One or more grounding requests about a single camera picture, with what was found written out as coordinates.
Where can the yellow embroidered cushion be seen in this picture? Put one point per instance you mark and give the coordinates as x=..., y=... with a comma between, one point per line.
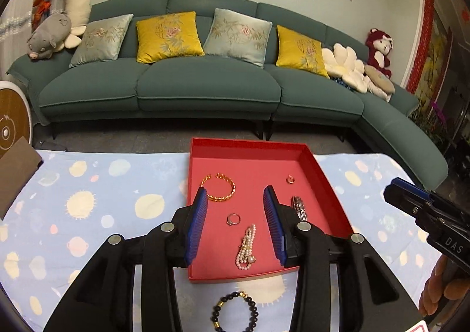
x=301, y=49
x=169, y=36

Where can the white round wood-faced appliance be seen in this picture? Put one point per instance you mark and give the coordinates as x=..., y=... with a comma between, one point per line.
x=11, y=115

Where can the round beige cushion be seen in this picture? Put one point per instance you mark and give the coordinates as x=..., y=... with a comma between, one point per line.
x=380, y=78

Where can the grey pig plush toy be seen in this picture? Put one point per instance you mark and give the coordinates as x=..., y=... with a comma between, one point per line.
x=47, y=36

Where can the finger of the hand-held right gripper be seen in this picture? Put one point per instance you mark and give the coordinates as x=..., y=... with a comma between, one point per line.
x=404, y=196

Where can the pale blue embroidered cushion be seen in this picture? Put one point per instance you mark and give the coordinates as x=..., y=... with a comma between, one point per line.
x=238, y=36
x=101, y=40

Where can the red bow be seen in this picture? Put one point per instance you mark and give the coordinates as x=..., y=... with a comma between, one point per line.
x=41, y=7

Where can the white flower cushion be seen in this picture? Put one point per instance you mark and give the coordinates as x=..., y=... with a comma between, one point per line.
x=345, y=64

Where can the green sectional sofa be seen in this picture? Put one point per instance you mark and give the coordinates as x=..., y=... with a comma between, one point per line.
x=205, y=86

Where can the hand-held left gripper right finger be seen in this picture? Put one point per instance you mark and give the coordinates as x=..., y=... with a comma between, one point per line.
x=273, y=229

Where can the red cardboard box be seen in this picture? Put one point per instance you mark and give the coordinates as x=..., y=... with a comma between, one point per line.
x=249, y=166

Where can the brown cardboard piece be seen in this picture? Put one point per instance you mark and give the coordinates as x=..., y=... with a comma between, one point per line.
x=18, y=174

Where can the red monkey plush toy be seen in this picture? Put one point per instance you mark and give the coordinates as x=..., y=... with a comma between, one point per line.
x=378, y=45

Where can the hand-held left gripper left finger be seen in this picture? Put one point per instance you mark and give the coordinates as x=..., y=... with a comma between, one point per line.
x=194, y=229

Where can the yellow wall painting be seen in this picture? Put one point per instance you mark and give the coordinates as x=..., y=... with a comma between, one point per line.
x=440, y=56

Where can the person's right hand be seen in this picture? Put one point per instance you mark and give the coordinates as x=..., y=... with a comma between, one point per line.
x=440, y=291

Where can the blue planet print tablecloth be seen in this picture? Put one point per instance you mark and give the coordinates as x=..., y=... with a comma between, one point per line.
x=110, y=188

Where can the red hanging banner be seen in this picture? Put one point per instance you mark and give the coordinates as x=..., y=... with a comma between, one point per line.
x=422, y=34

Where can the silver tinsel garland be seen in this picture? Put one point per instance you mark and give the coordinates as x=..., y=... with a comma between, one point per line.
x=14, y=21

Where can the potted plant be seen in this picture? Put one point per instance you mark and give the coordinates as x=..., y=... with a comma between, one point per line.
x=429, y=122

